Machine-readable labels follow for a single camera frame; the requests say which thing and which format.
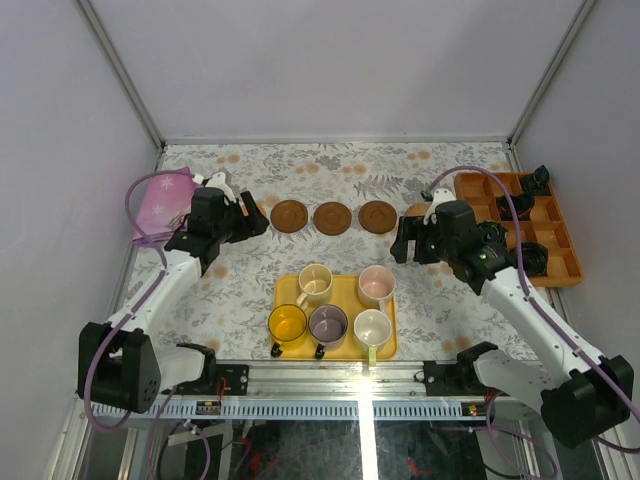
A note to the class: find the black folded item middle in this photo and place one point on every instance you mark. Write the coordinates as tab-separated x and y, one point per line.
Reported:
523	204

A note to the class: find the black folded item corner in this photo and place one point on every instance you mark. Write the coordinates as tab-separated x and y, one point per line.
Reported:
537	182

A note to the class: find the pink mug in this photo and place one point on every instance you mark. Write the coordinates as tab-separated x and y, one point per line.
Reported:
376	287

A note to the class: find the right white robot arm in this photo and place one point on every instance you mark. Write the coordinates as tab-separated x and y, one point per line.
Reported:
579	393

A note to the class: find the dark brown coaster bottom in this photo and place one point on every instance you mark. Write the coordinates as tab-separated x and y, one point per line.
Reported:
377	217

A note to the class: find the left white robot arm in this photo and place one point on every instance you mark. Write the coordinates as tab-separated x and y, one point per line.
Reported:
121	363

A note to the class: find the woven tan coaster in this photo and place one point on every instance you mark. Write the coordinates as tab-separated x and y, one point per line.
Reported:
417	210

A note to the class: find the dark brown coaster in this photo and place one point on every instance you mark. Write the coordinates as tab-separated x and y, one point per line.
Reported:
289	216
332	218
377	217

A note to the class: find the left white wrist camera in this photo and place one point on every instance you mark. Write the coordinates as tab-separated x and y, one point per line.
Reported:
218	180

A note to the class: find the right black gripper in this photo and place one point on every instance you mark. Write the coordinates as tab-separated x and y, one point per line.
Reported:
412	228

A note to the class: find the white mug green handle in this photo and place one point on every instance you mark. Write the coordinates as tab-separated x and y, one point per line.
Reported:
372	330

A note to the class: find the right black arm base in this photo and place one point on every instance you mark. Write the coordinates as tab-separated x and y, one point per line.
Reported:
453	379

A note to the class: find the orange compartment organizer box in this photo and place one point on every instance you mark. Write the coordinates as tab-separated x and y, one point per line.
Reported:
543	224

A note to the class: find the purple mug black handle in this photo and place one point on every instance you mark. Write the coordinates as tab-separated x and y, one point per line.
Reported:
328	326

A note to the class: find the yellow plastic tray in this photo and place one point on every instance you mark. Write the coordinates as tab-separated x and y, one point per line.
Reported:
345	297

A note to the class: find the cream mug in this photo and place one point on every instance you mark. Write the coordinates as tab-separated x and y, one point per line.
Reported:
316	286

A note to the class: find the aluminium front rail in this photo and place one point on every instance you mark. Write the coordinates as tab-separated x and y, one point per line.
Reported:
324	391

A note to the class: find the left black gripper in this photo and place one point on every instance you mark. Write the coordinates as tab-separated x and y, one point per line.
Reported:
241	220

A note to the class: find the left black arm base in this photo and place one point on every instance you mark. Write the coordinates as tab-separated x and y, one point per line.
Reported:
226	380

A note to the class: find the black folded item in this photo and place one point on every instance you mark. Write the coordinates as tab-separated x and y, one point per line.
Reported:
493	232
535	259
523	204

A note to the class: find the yellow mug black handle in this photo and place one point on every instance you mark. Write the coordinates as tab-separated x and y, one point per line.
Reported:
287	325

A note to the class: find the pink star cloth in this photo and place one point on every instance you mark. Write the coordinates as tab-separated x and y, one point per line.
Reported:
166	202

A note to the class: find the black folded item left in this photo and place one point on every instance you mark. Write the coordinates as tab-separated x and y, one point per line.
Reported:
493	232

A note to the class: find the black folded item lower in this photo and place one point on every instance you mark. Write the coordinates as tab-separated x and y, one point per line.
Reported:
535	259

